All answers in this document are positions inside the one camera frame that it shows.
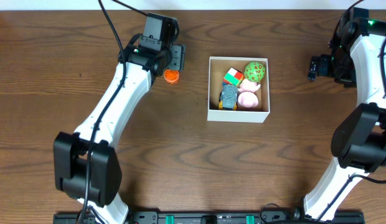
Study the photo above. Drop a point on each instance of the yellow grey toy car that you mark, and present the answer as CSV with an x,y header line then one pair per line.
x,y
228,98

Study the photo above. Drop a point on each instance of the orange round cap toy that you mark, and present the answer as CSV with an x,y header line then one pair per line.
x,y
171,76

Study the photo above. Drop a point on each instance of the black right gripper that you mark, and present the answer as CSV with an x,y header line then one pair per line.
x,y
350,81

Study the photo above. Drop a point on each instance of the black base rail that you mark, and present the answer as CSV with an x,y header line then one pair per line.
x,y
267,216

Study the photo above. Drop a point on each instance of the multicolour puzzle cube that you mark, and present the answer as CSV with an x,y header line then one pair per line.
x,y
233,77

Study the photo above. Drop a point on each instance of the white cardboard box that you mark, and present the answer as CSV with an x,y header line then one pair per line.
x,y
218,67

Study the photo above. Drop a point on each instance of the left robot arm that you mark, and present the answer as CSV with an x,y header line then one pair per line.
x,y
86,166

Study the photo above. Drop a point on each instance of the pink white duck toy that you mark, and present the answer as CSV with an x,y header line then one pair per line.
x,y
246,94

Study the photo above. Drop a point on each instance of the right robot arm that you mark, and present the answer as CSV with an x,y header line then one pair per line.
x,y
358,146

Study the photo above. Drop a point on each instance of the green ball with red numbers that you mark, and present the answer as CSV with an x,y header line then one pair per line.
x,y
255,71

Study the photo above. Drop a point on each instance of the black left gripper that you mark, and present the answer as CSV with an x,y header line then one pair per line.
x,y
177,57

